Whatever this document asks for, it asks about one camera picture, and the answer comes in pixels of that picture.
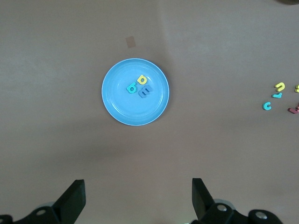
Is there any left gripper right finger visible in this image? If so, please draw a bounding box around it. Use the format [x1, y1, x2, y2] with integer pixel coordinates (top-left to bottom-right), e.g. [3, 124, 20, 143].
[191, 178, 283, 224]

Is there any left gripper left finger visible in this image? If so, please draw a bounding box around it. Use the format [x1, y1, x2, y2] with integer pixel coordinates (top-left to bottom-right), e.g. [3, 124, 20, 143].
[0, 179, 86, 224]

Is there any blue foam letter m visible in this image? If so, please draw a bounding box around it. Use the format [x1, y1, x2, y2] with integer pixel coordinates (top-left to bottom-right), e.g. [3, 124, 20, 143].
[139, 85, 154, 98]

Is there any blue plate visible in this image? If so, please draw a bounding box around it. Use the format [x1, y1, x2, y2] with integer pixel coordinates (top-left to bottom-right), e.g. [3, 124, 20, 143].
[101, 58, 170, 126]

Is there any red foam letter f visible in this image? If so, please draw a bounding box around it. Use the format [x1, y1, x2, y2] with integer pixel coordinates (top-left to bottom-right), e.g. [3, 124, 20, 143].
[287, 102, 299, 114]

